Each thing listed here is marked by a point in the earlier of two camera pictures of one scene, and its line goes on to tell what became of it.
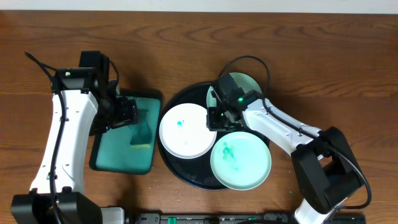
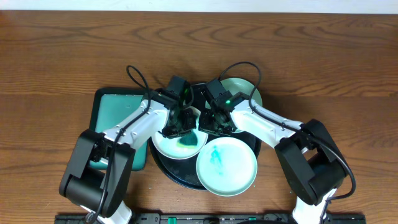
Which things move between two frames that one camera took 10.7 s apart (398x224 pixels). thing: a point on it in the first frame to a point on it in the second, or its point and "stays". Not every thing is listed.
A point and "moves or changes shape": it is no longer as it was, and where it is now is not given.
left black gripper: (125, 112) to (179, 125)
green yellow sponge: (141, 134) moves or changes shape
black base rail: (236, 218) stays
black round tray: (196, 172) to (183, 172)
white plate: (183, 130) stays
